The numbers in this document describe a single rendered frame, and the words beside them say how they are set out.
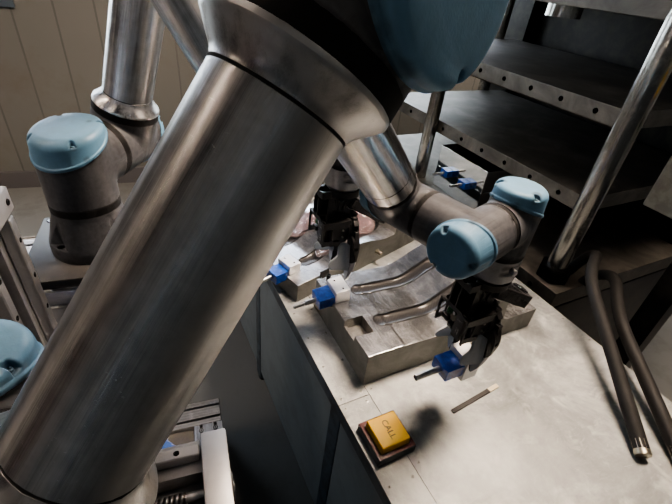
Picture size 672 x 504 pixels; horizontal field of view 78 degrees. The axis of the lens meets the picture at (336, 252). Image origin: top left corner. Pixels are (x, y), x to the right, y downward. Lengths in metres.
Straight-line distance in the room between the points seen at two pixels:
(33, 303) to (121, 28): 0.45
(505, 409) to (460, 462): 0.17
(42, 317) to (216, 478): 0.37
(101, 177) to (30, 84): 2.63
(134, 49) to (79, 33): 2.46
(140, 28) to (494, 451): 0.97
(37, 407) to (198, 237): 0.12
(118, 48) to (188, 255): 0.66
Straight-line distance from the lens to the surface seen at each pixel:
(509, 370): 1.07
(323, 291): 0.95
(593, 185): 1.31
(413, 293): 1.03
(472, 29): 0.24
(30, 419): 0.27
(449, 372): 0.81
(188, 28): 0.63
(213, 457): 0.62
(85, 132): 0.80
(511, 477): 0.91
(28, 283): 0.74
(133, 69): 0.85
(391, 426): 0.84
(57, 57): 3.35
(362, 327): 0.95
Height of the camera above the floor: 1.53
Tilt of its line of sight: 35 degrees down
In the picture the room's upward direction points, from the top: 7 degrees clockwise
